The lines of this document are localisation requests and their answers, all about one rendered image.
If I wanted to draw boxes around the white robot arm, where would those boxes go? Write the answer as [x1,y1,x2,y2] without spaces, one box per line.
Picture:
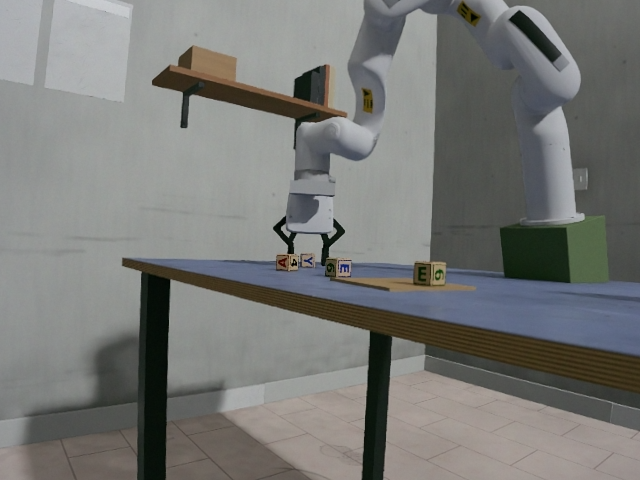
[289,0,585,227]

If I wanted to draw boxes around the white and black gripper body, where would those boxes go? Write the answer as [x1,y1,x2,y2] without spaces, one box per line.
[286,194,333,234]

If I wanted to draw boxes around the tan square mat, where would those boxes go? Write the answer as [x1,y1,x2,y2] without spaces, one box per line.
[330,278,476,291]

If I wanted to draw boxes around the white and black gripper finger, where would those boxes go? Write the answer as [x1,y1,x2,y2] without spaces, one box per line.
[273,216,297,254]
[320,218,345,266]

